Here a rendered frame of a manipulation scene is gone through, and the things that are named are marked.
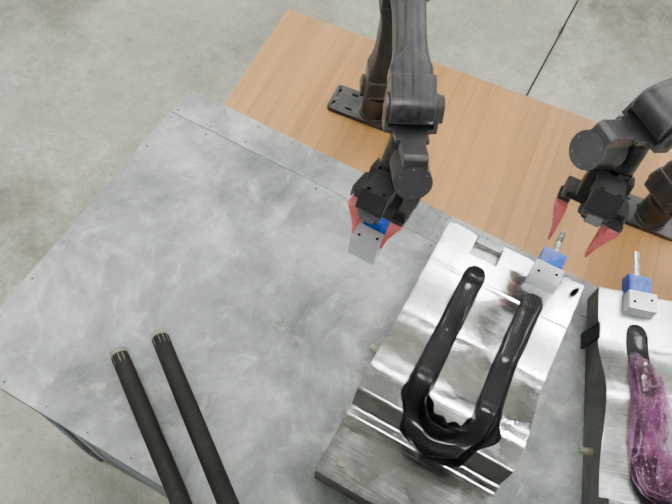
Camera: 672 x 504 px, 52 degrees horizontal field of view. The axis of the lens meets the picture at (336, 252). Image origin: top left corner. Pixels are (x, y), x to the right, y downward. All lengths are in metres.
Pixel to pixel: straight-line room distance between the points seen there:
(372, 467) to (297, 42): 0.95
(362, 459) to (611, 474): 0.39
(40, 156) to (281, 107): 1.21
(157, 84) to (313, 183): 1.34
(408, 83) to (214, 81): 1.67
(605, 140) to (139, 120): 1.84
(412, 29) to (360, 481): 0.68
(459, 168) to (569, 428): 0.55
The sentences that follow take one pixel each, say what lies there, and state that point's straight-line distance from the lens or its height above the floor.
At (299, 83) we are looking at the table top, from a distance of 1.56.
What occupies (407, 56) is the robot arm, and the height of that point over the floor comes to 1.22.
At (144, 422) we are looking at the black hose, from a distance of 1.17.
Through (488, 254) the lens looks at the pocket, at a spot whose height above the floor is 0.86.
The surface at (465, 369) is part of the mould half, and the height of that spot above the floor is 0.90.
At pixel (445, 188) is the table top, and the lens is 1.43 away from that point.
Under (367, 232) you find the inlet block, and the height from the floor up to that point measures 0.96.
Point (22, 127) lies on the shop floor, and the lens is 2.64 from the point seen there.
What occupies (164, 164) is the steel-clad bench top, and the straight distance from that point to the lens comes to 1.44.
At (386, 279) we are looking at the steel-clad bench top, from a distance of 1.31.
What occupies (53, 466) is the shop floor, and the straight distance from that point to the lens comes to 2.09.
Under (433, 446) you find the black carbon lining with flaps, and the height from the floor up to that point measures 0.87.
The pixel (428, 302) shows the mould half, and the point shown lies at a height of 0.88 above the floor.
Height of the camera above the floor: 1.96
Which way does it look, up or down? 62 degrees down
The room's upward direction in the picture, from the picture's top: 8 degrees clockwise
